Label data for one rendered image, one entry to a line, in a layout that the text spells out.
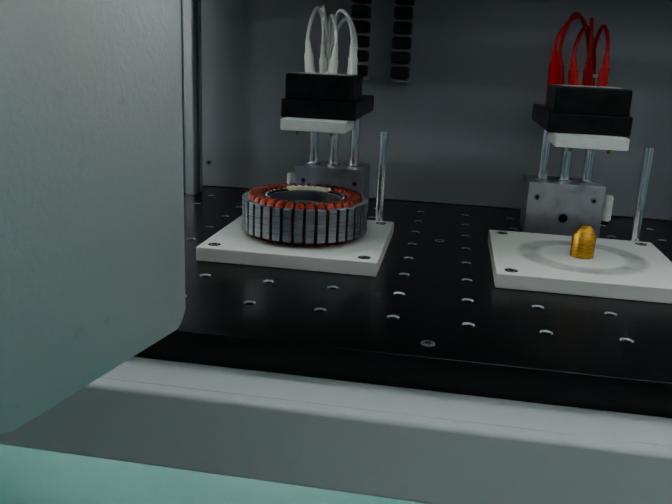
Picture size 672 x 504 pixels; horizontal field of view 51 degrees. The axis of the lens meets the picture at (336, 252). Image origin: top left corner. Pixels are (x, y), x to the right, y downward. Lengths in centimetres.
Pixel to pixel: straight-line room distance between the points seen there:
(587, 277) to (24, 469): 147
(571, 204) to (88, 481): 130
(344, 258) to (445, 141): 33
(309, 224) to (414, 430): 24
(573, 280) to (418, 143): 36
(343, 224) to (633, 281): 23
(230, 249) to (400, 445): 25
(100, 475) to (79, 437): 129
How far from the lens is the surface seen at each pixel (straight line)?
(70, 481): 175
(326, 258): 56
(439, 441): 40
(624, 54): 87
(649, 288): 57
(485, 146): 86
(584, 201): 75
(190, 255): 61
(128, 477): 173
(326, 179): 75
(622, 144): 64
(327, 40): 79
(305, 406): 40
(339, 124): 64
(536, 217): 74
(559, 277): 56
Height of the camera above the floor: 94
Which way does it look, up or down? 16 degrees down
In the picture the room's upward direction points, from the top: 3 degrees clockwise
